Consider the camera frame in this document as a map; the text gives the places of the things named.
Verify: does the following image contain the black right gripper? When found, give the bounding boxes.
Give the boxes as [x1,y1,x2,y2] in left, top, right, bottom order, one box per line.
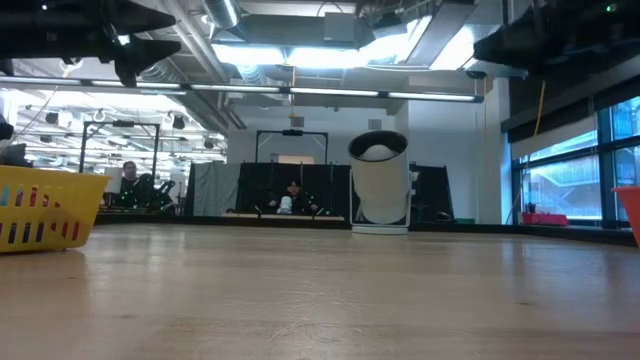
[472,0,602,77]

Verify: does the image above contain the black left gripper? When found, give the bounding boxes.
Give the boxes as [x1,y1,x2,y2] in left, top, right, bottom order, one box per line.
[0,0,183,89]

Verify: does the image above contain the yellow plastic basket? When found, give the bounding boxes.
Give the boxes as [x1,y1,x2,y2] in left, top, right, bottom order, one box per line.
[0,164,112,255]

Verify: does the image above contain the orange plastic basket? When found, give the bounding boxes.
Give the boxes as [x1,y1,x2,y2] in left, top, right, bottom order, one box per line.
[610,185,640,250]

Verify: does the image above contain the grey fabric partition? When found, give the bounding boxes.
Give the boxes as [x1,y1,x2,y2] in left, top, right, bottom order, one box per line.
[185,160,242,216]

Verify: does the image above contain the grey ceiling box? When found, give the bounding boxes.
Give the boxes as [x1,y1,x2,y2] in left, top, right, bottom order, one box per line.
[322,10,357,44]

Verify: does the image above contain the black monitor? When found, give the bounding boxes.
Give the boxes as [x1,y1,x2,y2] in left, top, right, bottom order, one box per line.
[0,143,29,167]

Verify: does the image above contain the red bin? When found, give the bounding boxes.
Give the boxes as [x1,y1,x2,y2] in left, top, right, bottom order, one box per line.
[519,211,570,227]

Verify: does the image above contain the ceiling light strip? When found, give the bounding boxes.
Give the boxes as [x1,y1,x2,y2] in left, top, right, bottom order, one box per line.
[0,74,484,104]

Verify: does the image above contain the black fabric partition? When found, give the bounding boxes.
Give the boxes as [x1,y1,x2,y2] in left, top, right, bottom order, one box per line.
[234,160,354,217]

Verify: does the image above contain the yellow hanging cable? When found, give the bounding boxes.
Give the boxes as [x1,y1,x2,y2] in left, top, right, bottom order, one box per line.
[531,78,548,137]

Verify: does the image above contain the silver round air duct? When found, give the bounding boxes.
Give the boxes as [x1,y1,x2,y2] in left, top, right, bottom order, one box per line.
[202,0,241,30]

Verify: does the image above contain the black rig frame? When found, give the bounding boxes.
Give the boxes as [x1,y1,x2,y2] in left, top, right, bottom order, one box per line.
[78,119,162,176]

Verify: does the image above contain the black partition frame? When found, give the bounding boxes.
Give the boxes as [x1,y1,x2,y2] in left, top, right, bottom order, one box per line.
[254,128,330,166]

